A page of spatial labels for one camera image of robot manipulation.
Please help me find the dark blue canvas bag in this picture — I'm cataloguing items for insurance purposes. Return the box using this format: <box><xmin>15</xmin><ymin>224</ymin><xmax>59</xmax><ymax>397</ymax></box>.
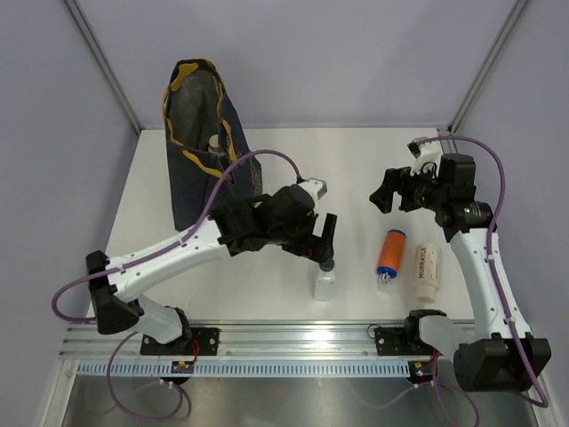
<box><xmin>162</xmin><ymin>59</ymin><xmax>250</xmax><ymax>231</ymax></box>

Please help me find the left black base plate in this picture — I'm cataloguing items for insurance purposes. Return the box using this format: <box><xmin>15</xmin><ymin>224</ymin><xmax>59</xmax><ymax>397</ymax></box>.
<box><xmin>140</xmin><ymin>326</ymin><xmax>220</xmax><ymax>356</ymax></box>

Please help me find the clear bottle black cap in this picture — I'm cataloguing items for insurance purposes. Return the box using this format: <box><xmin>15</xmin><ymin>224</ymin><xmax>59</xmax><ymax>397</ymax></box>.
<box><xmin>313</xmin><ymin>259</ymin><xmax>336</xmax><ymax>302</ymax></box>

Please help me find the cream Murrayle bottle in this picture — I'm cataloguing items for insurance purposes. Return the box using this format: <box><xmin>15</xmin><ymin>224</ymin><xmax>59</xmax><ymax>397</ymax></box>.
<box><xmin>413</xmin><ymin>244</ymin><xmax>441</xmax><ymax>302</ymax></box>

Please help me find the orange blue tube bottle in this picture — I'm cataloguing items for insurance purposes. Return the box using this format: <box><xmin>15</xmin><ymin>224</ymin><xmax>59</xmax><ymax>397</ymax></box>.
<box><xmin>376</xmin><ymin>229</ymin><xmax>406</xmax><ymax>284</ymax></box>

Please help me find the aluminium mounting rail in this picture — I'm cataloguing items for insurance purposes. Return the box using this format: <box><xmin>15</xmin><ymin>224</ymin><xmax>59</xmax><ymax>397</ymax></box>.
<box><xmin>59</xmin><ymin>322</ymin><xmax>430</xmax><ymax>360</ymax></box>

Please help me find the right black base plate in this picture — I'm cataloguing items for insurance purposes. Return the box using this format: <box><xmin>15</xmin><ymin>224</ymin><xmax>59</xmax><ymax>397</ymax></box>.
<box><xmin>373</xmin><ymin>326</ymin><xmax>442</xmax><ymax>357</ymax></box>

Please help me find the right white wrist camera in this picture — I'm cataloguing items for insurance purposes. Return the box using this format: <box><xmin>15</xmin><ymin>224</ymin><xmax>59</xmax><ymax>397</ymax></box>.
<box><xmin>407</xmin><ymin>137</ymin><xmax>442</xmax><ymax>175</ymax></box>

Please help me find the pale green cylindrical bottle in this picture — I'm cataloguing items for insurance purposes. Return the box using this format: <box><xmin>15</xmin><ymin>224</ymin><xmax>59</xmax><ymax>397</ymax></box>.
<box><xmin>208</xmin><ymin>134</ymin><xmax>225</xmax><ymax>157</ymax></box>

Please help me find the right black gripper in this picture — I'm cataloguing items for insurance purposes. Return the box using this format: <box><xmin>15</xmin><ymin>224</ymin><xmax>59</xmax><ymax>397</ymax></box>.
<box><xmin>369</xmin><ymin>160</ymin><xmax>447</xmax><ymax>214</ymax></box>

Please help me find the slotted grey cable duct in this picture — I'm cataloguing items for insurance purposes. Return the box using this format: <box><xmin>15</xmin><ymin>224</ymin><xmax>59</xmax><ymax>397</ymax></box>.
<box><xmin>77</xmin><ymin>359</ymin><xmax>411</xmax><ymax>378</ymax></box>

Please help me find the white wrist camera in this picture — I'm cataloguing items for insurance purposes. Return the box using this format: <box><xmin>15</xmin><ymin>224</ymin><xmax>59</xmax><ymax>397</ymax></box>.
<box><xmin>407</xmin><ymin>137</ymin><xmax>442</xmax><ymax>175</ymax></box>
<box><xmin>298</xmin><ymin>178</ymin><xmax>327</xmax><ymax>202</ymax></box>

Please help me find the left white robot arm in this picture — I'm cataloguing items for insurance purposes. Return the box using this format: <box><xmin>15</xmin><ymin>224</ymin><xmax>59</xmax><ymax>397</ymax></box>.
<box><xmin>86</xmin><ymin>179</ymin><xmax>337</xmax><ymax>355</ymax></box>

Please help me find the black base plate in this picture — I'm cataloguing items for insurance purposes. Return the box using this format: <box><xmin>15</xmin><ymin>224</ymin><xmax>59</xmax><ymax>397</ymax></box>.
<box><xmin>373</xmin><ymin>326</ymin><xmax>442</xmax><ymax>357</ymax></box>
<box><xmin>140</xmin><ymin>326</ymin><xmax>220</xmax><ymax>356</ymax></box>

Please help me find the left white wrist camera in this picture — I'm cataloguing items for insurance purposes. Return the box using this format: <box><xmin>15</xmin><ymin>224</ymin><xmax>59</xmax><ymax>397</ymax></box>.
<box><xmin>298</xmin><ymin>178</ymin><xmax>327</xmax><ymax>202</ymax></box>

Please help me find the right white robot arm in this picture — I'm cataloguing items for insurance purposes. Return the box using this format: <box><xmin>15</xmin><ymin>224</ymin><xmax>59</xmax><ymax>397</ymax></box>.
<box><xmin>370</xmin><ymin>154</ymin><xmax>551</xmax><ymax>392</ymax></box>

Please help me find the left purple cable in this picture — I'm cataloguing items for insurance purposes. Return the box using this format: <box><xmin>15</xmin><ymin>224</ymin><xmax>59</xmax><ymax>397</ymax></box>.
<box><xmin>52</xmin><ymin>149</ymin><xmax>308</xmax><ymax>422</ymax></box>

